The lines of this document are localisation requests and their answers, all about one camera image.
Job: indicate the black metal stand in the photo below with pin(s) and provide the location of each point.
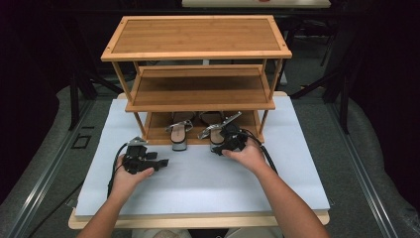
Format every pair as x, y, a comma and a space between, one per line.
74, 99
345, 99

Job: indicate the person's left hand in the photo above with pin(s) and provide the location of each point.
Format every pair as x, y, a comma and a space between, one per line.
127, 181

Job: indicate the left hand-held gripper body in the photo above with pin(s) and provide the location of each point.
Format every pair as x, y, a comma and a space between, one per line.
135, 158

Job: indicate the person's right hand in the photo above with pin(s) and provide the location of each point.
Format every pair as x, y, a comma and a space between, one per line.
247, 157

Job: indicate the metal floor rail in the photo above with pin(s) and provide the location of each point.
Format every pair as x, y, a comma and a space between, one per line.
366, 185
39, 185

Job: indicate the wooden three-tier shoe rack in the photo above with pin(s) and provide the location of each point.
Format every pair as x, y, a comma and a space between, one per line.
198, 36

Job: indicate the pale background table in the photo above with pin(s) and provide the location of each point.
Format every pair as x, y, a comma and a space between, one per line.
231, 3

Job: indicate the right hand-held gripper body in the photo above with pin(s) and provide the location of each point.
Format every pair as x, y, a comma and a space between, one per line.
231, 135

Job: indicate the white foam board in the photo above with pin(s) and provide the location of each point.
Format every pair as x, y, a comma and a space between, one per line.
204, 188

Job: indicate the light wooden table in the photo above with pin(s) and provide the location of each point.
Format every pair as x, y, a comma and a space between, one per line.
198, 221

